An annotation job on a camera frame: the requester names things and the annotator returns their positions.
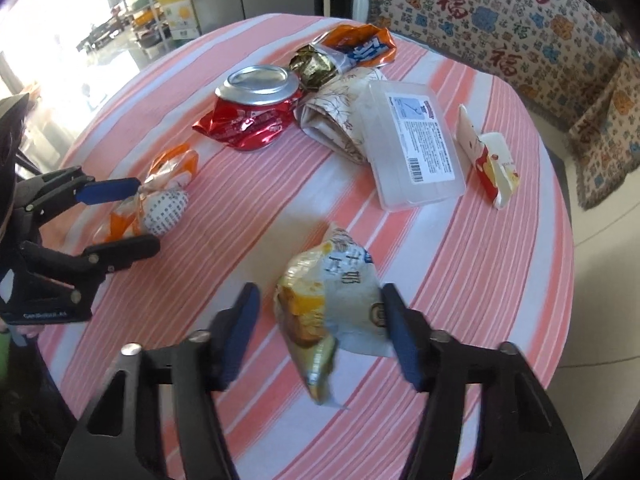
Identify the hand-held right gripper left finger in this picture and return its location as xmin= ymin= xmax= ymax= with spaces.
xmin=55 ymin=282 xmax=262 ymax=480

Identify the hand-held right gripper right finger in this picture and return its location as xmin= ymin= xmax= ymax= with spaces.
xmin=380 ymin=282 xmax=583 ymax=480

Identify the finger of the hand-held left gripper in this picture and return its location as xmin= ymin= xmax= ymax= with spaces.
xmin=20 ymin=234 xmax=162 ymax=288
xmin=22 ymin=166 xmax=142 ymax=217

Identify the orange white wrapper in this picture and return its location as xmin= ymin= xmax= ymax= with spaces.
xmin=95 ymin=142 xmax=199 ymax=244

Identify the yellow white snack bag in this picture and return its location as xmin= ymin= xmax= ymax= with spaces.
xmin=275 ymin=225 xmax=401 ymax=407

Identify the floral tissue pack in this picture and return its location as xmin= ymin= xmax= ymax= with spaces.
xmin=300 ymin=67 xmax=389 ymax=164

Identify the orange blue snack wrapper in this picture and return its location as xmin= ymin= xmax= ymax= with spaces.
xmin=312 ymin=24 xmax=399 ymax=69

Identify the pink striped tablecloth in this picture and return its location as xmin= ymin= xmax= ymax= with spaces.
xmin=37 ymin=14 xmax=573 ymax=480

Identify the crushed red can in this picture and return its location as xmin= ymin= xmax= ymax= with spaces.
xmin=192 ymin=65 xmax=306 ymax=154

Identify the white storage rack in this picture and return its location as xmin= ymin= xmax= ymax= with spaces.
xmin=75 ymin=0 xmax=172 ymax=52

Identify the yellow white cardboard box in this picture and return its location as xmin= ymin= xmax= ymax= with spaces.
xmin=157 ymin=0 xmax=202 ymax=41

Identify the clear plastic box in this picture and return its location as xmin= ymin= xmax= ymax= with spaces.
xmin=367 ymin=80 xmax=467 ymax=211

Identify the red white small carton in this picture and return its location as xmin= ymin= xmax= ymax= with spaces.
xmin=456 ymin=104 xmax=521 ymax=210

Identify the green gold wrapper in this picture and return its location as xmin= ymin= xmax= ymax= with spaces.
xmin=290 ymin=45 xmax=342 ymax=92

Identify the small printed blanket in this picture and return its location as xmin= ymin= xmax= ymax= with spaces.
xmin=567 ymin=52 xmax=640 ymax=211

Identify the large printed blanket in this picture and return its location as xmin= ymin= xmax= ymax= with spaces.
xmin=367 ymin=0 xmax=632 ymax=127

